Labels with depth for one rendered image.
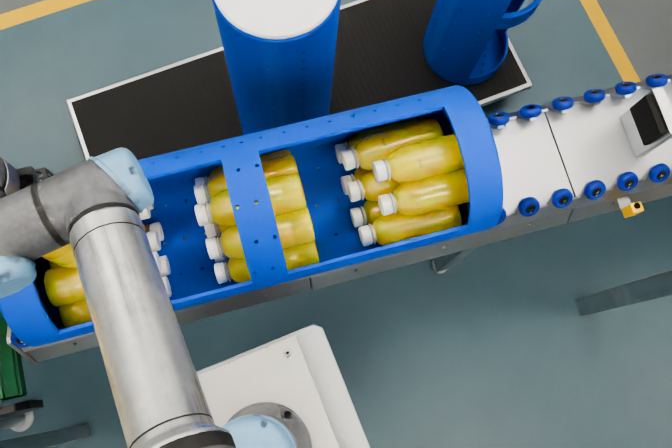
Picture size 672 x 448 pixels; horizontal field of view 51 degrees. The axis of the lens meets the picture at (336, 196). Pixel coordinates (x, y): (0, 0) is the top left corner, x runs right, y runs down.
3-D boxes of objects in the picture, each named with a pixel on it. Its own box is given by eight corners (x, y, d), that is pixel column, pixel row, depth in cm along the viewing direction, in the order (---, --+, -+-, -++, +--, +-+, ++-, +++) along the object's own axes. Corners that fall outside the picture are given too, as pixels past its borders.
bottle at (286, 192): (298, 168, 125) (199, 193, 123) (308, 206, 125) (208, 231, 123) (297, 173, 132) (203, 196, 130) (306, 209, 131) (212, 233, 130)
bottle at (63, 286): (46, 262, 127) (145, 238, 129) (59, 294, 130) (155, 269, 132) (40, 283, 121) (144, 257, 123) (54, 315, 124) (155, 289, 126)
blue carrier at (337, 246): (481, 243, 147) (519, 202, 120) (55, 355, 137) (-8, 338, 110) (439, 121, 155) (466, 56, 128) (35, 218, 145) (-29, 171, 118)
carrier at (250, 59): (344, 136, 237) (297, 70, 242) (367, -1, 152) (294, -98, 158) (272, 181, 232) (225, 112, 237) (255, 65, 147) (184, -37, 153)
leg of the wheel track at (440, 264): (449, 271, 242) (499, 234, 182) (433, 275, 242) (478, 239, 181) (444, 255, 244) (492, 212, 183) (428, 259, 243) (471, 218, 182)
